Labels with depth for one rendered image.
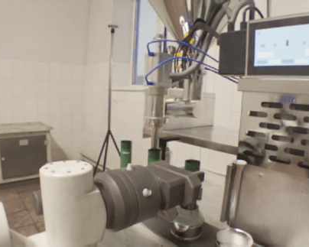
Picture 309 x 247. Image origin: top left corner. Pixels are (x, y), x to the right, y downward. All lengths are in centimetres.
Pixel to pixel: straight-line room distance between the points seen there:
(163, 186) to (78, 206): 14
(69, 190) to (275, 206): 35
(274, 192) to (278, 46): 26
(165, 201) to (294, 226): 24
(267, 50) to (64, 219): 40
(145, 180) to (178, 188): 6
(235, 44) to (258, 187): 28
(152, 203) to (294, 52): 32
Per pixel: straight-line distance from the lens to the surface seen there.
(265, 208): 46
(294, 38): 42
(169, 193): 35
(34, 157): 338
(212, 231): 53
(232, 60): 48
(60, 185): 26
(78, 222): 29
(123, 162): 60
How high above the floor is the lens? 132
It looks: 7 degrees down
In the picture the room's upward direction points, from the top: 3 degrees clockwise
